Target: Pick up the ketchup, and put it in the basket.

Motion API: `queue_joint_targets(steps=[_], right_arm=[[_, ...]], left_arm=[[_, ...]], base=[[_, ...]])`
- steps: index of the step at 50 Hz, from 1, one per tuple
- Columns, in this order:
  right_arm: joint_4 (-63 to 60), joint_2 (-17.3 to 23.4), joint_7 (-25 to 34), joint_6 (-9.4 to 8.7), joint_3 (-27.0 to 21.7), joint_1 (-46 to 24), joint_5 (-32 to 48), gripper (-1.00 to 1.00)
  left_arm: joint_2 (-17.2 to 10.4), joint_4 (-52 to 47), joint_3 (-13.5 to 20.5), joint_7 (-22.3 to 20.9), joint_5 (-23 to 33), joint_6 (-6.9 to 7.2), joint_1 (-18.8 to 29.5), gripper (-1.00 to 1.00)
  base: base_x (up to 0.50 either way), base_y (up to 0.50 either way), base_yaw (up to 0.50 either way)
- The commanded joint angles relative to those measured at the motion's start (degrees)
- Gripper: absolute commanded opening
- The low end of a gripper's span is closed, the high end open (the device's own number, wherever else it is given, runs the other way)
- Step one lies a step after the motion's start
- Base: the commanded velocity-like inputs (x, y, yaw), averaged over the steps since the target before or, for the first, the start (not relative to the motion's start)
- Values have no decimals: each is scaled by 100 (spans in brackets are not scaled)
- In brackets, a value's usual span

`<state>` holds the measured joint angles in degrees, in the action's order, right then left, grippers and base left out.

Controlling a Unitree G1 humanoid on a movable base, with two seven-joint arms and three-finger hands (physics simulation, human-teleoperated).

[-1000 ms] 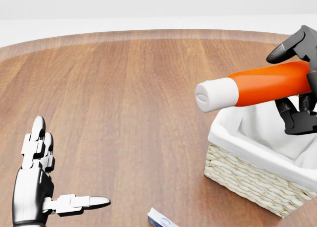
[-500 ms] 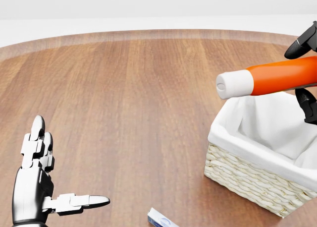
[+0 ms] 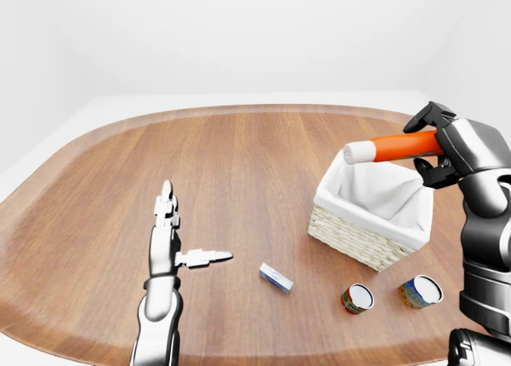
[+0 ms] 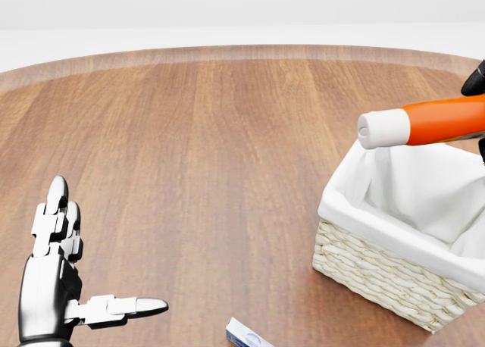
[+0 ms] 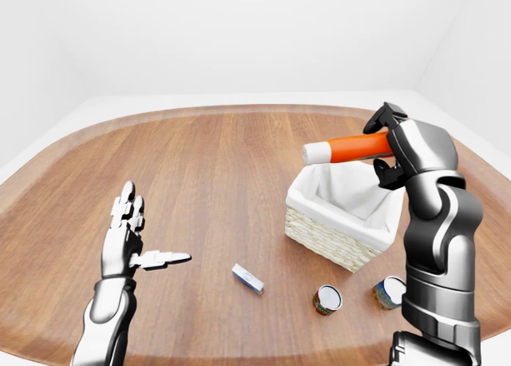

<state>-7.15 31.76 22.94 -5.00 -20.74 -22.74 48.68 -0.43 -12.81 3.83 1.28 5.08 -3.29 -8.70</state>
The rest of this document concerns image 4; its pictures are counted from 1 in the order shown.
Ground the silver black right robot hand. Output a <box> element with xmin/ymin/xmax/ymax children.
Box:
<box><xmin>461</xmin><ymin>58</ymin><xmax>485</xmax><ymax>162</ymax></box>

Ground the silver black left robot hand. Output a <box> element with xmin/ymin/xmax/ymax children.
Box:
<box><xmin>17</xmin><ymin>175</ymin><xmax>170</xmax><ymax>344</ymax></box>

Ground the orange ketchup bottle white cap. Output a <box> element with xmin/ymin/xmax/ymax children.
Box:
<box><xmin>357</xmin><ymin>94</ymin><xmax>485</xmax><ymax>149</ymax></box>

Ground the white wicker basket cloth liner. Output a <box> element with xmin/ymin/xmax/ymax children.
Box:
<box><xmin>311</xmin><ymin>136</ymin><xmax>485</xmax><ymax>334</ymax></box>

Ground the white blue printed box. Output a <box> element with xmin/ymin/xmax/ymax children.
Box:
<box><xmin>225</xmin><ymin>317</ymin><xmax>274</xmax><ymax>347</ymax></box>

